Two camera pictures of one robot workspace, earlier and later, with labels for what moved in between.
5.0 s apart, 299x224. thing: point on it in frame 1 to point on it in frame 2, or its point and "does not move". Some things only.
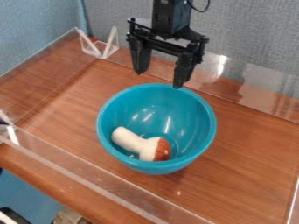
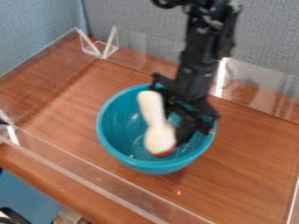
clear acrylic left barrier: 29,84 does not move
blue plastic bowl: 157,110 does not move
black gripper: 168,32 to 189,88
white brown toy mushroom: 153,149 to 160,134
